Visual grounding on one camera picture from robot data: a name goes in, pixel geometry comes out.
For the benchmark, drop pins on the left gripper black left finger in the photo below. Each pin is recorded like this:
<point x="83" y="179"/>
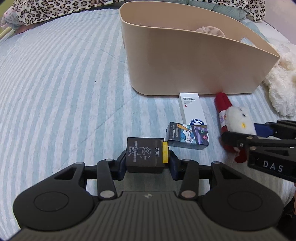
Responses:
<point x="70" y="196"/>

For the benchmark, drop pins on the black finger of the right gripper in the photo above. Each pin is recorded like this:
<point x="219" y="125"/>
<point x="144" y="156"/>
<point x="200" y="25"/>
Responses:
<point x="282" y="129"/>
<point x="234" y="142"/>

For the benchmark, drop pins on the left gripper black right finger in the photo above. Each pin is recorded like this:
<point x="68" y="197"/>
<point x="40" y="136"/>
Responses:
<point x="226" y="196"/>

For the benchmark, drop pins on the white red plush doll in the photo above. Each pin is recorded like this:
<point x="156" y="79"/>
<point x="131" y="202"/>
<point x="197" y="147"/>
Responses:
<point x="232" y="118"/>

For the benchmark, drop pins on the black box yellow cap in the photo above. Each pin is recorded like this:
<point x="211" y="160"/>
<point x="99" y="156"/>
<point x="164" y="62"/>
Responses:
<point x="146" y="155"/>

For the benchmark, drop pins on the large white plush toy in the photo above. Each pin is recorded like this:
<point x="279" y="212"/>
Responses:
<point x="281" y="81"/>

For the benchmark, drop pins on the white tall carton box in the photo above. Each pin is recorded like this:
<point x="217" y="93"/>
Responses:
<point x="191" y="109"/>

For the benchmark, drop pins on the cartoon printed small box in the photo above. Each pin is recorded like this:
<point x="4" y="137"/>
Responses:
<point x="187" y="136"/>

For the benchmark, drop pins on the beige plush toy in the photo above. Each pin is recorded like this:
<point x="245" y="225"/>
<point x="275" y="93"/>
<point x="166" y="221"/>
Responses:
<point x="211" y="31"/>

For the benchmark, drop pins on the beige plastic storage basket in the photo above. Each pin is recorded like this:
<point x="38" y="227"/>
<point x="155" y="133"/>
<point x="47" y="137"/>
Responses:
<point x="166" y="56"/>

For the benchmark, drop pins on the pink patterned cloth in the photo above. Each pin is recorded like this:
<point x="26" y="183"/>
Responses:
<point x="10" y="19"/>

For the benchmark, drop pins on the leopard print blanket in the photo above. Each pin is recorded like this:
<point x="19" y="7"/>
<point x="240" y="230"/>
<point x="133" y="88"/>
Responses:
<point x="31" y="12"/>

